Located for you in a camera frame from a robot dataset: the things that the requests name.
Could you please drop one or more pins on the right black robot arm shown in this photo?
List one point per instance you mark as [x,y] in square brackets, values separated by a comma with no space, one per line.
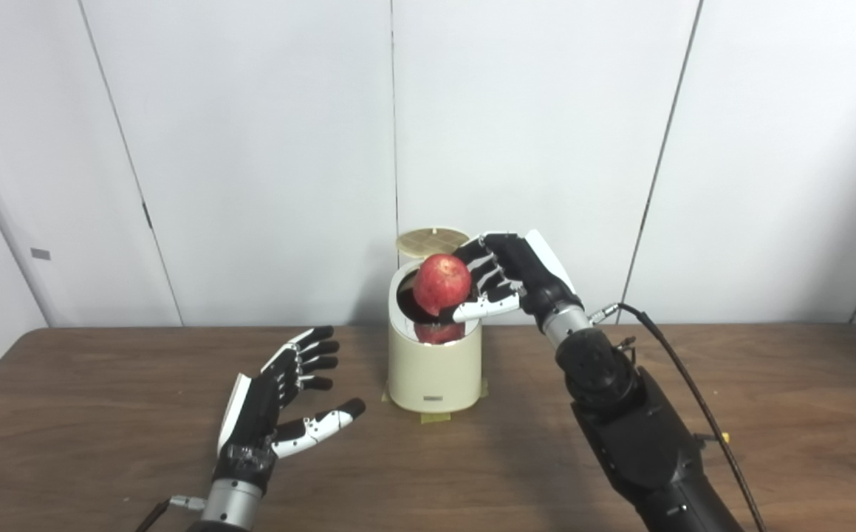
[634,443]

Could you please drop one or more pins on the cream round bin lid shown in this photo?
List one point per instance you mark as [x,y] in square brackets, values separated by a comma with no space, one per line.
[428,240]

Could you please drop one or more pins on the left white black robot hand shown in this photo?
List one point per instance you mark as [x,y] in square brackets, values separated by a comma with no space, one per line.
[254,414]

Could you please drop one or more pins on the small grey wall label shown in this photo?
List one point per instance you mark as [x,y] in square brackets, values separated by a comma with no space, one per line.
[40,254]

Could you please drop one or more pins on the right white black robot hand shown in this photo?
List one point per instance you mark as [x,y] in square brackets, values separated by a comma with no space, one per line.
[538,273]

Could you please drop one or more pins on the cream-colored bin body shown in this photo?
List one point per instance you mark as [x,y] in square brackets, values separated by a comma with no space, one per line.
[435,369]

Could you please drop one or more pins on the red apple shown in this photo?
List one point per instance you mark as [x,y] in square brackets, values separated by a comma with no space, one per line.
[441,284]

